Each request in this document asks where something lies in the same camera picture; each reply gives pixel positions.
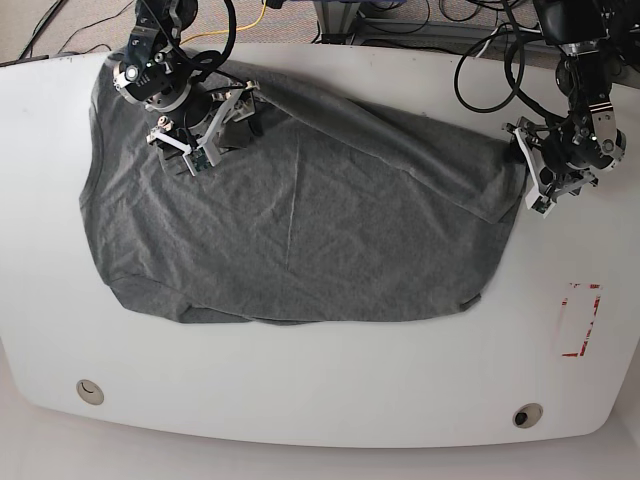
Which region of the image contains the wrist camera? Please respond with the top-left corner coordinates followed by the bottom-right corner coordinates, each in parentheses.
top-left (525, 190), bottom-right (555, 218)
top-left (182, 147), bottom-right (220, 176)

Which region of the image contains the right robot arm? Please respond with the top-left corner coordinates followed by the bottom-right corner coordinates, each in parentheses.
top-left (113, 1), bottom-right (257, 176)

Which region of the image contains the table grommet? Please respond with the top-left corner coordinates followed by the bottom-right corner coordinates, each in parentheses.
top-left (512, 403), bottom-right (544, 429)
top-left (76, 379), bottom-right (105, 406)

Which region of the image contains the yellow cable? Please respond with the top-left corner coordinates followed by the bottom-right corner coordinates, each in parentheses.
top-left (180, 0), bottom-right (266, 45)

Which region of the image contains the right table grommet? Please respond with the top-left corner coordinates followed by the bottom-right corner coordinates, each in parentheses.
top-left (512, 403), bottom-right (544, 429)

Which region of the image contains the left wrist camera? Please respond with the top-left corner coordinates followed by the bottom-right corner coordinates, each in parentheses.
top-left (525, 190), bottom-right (555, 218)

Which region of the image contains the grey t-shirt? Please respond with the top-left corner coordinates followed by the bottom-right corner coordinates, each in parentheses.
top-left (80, 53), bottom-right (526, 324)

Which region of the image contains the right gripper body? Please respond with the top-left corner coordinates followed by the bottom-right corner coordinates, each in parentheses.
top-left (146, 81), bottom-right (258, 164)

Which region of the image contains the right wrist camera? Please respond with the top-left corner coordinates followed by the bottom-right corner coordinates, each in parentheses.
top-left (182, 147), bottom-right (220, 176)

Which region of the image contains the red tape rectangle marking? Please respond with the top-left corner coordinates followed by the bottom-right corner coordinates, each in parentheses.
top-left (555, 283), bottom-right (603, 358)

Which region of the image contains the left table grommet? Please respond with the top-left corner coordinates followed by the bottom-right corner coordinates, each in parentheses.
top-left (76, 379), bottom-right (105, 406)

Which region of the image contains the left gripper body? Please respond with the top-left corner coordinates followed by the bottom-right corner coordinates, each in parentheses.
top-left (503, 115), bottom-right (626, 202)

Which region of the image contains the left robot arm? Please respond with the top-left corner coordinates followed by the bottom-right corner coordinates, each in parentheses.
top-left (463, 1), bottom-right (639, 214)

